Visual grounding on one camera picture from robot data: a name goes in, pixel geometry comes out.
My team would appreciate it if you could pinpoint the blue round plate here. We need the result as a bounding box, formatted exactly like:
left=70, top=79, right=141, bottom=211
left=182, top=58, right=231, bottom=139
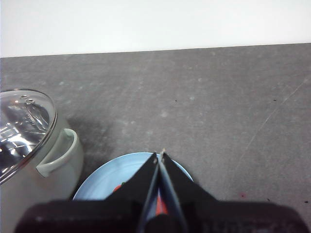
left=72, top=152, right=194, bottom=201

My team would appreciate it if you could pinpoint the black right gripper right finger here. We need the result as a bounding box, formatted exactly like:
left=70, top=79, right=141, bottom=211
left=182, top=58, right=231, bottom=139
left=158, top=150, right=221, bottom=233

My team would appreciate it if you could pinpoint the pale green electric steamer pot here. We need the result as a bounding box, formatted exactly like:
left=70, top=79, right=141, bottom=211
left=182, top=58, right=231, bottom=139
left=0, top=115, right=85, bottom=233

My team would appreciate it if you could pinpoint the orange pumpkin with green stem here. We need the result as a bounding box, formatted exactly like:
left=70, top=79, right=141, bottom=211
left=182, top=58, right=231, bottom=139
left=113, top=181, right=168, bottom=216

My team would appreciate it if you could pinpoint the glass lid with green knob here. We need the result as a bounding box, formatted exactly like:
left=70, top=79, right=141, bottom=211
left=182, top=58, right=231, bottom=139
left=0, top=89, right=58, bottom=186

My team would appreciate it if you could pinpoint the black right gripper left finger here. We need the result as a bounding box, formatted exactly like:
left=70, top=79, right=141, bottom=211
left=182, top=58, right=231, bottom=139
left=106, top=151, right=160, bottom=233

